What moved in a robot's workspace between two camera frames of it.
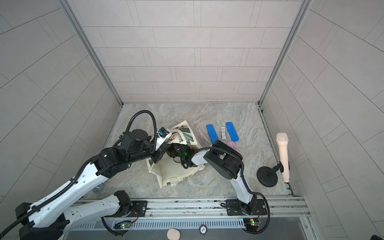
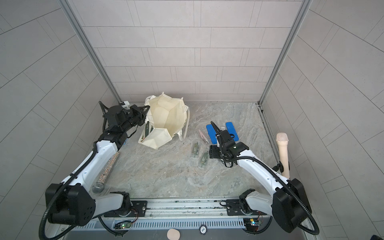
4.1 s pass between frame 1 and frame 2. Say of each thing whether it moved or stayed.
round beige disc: stayed
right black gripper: moved
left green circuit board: stayed
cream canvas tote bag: moved
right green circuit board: stayed
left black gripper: moved
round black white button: stayed
